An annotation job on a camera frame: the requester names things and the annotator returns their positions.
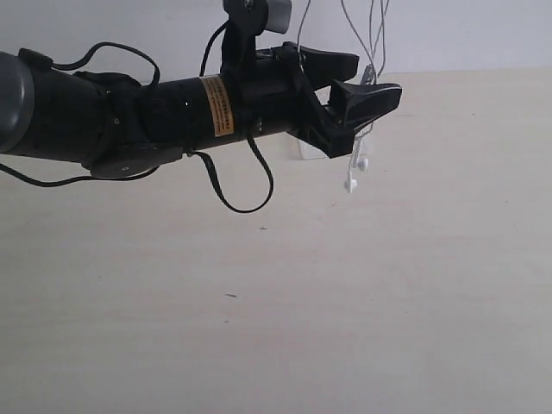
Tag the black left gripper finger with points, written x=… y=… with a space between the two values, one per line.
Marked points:
x=321 y=68
x=358 y=106

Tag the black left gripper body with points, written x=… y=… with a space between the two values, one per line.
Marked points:
x=260 y=99

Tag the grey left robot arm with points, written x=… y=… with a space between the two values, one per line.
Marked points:
x=116 y=127

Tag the clear plastic storage box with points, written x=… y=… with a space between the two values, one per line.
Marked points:
x=311 y=122

